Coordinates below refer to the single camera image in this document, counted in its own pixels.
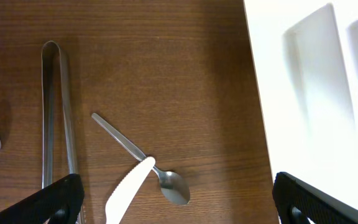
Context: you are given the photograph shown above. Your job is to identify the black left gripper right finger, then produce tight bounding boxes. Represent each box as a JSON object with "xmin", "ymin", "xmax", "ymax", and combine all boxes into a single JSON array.
[{"xmin": 272, "ymin": 172, "xmax": 358, "ymax": 224}]

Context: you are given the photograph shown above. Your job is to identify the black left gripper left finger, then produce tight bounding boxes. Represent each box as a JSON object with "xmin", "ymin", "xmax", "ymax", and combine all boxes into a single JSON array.
[{"xmin": 0, "ymin": 174, "xmax": 85, "ymax": 224}]

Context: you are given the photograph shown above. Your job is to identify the steel tongs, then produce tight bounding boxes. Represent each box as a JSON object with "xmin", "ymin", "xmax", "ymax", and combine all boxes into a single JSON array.
[{"xmin": 40, "ymin": 40, "xmax": 86, "ymax": 224}]

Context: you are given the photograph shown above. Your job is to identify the white plastic knife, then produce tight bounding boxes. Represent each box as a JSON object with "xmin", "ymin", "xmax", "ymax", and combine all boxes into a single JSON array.
[{"xmin": 105, "ymin": 157, "xmax": 155, "ymax": 224}]

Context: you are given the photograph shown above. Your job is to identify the small steel teaspoon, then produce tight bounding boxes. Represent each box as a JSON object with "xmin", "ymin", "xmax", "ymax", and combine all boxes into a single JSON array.
[{"xmin": 91, "ymin": 113, "xmax": 191, "ymax": 205}]

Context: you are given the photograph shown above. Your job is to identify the white cutlery tray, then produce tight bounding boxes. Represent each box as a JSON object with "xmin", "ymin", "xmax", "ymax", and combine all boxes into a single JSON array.
[{"xmin": 244, "ymin": 0, "xmax": 358, "ymax": 210}]

